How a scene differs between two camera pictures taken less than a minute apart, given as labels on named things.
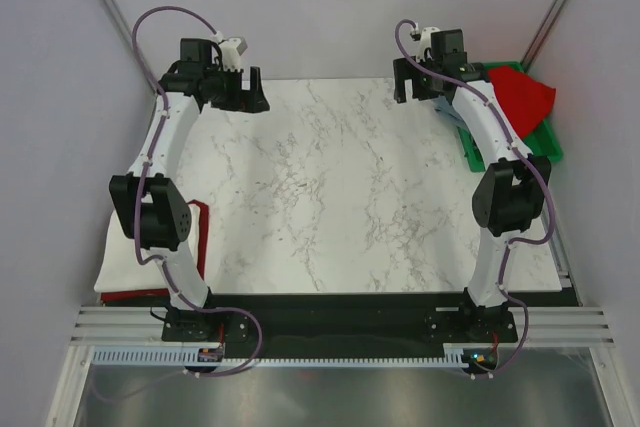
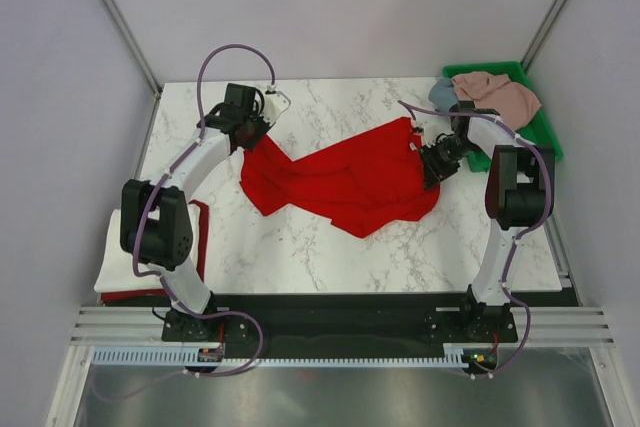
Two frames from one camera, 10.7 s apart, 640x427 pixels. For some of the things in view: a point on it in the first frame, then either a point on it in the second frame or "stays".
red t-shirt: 526,99 -> 368,182
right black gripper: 405,70 -> 433,170
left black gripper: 245,101 -> 264,128
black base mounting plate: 339,318 stays
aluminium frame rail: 564,324 stays
